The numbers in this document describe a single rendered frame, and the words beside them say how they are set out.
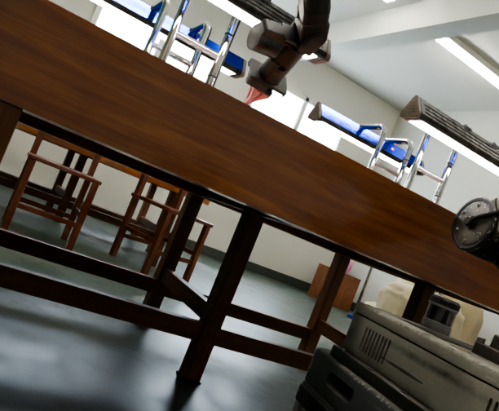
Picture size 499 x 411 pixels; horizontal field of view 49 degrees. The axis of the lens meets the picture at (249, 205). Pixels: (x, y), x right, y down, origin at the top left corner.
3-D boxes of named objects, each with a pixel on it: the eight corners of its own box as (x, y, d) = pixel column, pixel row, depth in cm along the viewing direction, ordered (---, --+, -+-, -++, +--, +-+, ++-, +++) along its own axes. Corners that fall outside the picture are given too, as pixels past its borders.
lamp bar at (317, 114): (423, 176, 242) (430, 161, 243) (316, 117, 215) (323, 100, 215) (411, 174, 250) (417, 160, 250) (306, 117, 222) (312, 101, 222)
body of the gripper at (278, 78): (246, 62, 127) (264, 39, 122) (281, 81, 131) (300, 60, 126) (245, 80, 123) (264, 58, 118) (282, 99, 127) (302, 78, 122)
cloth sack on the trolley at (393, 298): (467, 360, 425) (485, 313, 426) (406, 339, 388) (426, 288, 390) (415, 333, 473) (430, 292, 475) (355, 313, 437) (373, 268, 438)
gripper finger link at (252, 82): (229, 85, 132) (250, 59, 126) (253, 97, 136) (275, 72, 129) (228, 103, 128) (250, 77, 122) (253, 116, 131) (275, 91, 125)
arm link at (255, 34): (327, 41, 113) (318, 12, 117) (284, 20, 107) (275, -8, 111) (292, 77, 121) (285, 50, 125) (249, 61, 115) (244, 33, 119)
